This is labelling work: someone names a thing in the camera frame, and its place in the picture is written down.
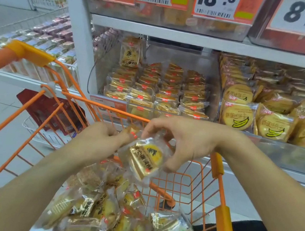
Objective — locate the person's left hand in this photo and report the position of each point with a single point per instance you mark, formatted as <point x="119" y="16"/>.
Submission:
<point x="98" y="142"/>

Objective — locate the person's right hand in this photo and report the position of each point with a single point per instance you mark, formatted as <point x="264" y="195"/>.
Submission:
<point x="201" y="139"/>

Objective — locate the rows of egg yolk packets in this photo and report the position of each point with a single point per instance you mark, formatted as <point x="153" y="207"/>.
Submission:
<point x="145" y="89"/>

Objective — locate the pile of pastry packets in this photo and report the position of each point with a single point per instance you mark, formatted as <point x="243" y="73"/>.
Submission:
<point x="81" y="224"/>

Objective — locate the white metal store shelf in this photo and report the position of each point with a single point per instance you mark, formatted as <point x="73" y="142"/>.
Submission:
<point x="73" y="33"/>

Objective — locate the orange shopping cart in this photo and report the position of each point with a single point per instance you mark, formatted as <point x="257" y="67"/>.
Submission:
<point x="29" y="52"/>

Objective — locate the person's left forearm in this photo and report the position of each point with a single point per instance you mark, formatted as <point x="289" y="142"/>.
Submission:
<point x="20" y="193"/>

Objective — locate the person's right forearm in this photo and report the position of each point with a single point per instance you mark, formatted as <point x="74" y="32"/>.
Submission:
<point x="286" y="206"/>

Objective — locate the group of banana biscuit packets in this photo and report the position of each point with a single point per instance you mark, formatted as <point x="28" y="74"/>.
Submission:
<point x="236" y="117"/>

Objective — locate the red box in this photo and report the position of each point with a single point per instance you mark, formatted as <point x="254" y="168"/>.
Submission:
<point x="45" y="110"/>

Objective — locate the group of silver boxed cakes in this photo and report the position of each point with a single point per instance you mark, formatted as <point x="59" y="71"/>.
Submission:
<point x="50" y="44"/>

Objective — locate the pile of golden cake packets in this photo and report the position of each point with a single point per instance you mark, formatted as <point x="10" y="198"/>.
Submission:
<point x="174" y="17"/>

